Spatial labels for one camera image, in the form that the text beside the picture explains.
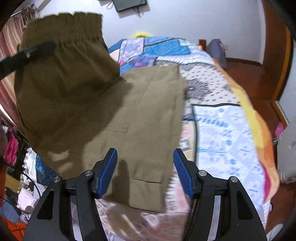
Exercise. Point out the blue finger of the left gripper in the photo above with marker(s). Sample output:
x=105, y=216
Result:
x=25, y=56

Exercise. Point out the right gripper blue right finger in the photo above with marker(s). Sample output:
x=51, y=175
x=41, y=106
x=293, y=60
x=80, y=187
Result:
x=187, y=172

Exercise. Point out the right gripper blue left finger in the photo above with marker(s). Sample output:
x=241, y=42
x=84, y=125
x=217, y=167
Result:
x=103, y=172

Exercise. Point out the olive khaki pants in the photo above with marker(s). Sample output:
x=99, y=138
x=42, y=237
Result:
x=75, y=105

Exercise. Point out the striped pink curtain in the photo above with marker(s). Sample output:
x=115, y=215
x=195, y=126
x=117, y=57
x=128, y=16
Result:
x=11, y=37

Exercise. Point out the patchwork blue bed cover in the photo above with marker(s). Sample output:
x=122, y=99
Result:
x=216, y=135

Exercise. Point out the orange yellow bed sheet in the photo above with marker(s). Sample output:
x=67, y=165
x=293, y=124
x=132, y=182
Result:
x=261, y=136

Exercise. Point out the grey backpack on floor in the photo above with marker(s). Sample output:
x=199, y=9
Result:
x=217, y=51

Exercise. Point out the yellow item behind bed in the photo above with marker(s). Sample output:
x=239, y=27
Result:
x=141, y=35

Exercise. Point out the brown wooden door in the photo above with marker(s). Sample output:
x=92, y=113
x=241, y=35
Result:
x=278, y=49

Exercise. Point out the wall mounted black television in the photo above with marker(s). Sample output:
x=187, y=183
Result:
x=121, y=5

